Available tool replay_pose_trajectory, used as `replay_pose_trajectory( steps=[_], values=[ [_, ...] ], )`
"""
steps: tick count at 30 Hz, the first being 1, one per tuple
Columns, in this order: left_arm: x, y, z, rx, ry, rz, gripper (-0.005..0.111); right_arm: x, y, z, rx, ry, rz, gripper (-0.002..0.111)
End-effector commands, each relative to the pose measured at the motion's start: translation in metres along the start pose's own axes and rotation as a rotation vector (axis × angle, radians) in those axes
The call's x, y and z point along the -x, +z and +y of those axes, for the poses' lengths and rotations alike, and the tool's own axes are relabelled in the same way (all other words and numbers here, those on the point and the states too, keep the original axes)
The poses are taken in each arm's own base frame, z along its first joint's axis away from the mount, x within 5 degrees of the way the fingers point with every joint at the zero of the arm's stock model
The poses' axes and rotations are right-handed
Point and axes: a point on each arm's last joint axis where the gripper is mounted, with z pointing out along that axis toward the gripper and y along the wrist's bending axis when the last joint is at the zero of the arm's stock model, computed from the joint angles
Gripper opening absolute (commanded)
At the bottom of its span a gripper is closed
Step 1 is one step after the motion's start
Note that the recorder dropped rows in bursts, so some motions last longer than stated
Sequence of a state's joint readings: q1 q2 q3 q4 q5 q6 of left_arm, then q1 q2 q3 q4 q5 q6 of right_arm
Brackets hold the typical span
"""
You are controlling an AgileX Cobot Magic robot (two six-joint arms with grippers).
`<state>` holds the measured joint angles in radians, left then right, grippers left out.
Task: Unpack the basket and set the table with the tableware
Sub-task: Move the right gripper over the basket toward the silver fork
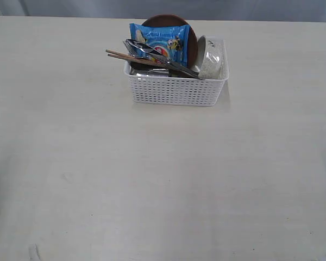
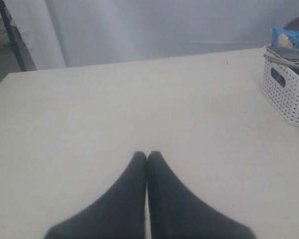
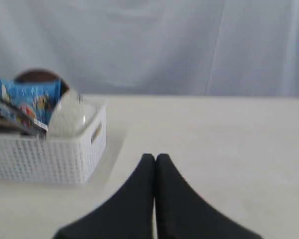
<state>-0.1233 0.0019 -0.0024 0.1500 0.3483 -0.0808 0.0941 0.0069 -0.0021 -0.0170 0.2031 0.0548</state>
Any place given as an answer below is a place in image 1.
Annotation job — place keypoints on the dark red wooden spoon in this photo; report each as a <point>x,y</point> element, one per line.
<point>151,68</point>

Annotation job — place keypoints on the silver metal fork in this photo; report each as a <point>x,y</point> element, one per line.
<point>136,52</point>

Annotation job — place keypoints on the white ceramic bowl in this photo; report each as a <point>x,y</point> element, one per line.
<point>209,57</point>

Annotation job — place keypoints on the silver metal table knife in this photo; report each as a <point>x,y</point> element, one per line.
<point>150,51</point>

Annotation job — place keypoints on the blue chips snack bag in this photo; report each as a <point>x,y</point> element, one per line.
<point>172,42</point>

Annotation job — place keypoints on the wooden chopstick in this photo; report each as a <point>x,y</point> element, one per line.
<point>113,52</point>
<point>135,60</point>

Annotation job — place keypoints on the brown round wooden plate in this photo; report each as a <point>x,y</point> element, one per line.
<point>168,20</point>

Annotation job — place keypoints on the white perforated plastic basket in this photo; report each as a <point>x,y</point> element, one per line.
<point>179,91</point>

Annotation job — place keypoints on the silver foil packet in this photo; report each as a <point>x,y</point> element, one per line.
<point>150,73</point>

